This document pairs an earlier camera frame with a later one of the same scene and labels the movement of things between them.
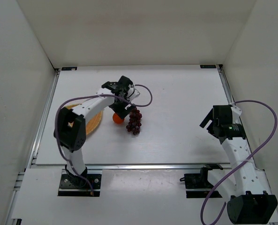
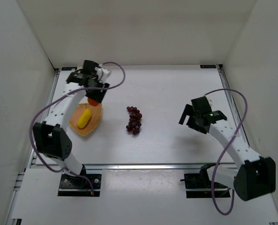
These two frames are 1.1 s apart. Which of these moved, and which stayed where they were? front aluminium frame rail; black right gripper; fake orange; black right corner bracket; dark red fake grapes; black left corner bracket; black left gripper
Moved: black right gripper; fake orange; black left gripper
Stayed: black right corner bracket; dark red fake grapes; front aluminium frame rail; black left corner bracket
